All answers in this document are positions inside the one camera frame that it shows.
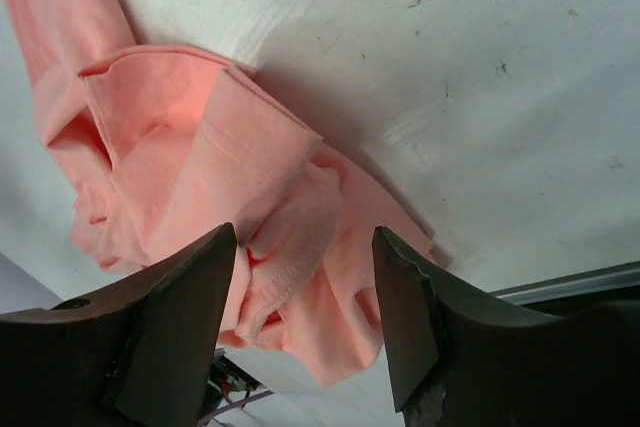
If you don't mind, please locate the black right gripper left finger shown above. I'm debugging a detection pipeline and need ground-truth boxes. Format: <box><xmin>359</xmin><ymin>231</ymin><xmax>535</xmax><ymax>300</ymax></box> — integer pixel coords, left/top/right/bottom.
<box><xmin>1</xmin><ymin>223</ymin><xmax>236</xmax><ymax>426</ymax></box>

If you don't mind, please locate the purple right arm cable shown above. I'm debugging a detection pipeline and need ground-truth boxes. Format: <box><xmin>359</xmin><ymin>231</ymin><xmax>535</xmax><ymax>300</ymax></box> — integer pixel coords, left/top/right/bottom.
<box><xmin>197</xmin><ymin>389</ymin><xmax>276</xmax><ymax>427</ymax></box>

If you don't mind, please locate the salmon pink t-shirt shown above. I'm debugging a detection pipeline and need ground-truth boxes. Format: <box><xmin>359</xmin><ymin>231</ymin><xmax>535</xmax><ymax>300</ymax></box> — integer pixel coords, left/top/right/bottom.
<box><xmin>5</xmin><ymin>0</ymin><xmax>432</xmax><ymax>387</ymax></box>

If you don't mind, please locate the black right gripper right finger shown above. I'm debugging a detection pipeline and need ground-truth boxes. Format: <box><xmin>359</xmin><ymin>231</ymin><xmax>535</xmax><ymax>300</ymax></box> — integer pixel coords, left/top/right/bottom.
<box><xmin>372</xmin><ymin>227</ymin><xmax>639</xmax><ymax>426</ymax></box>

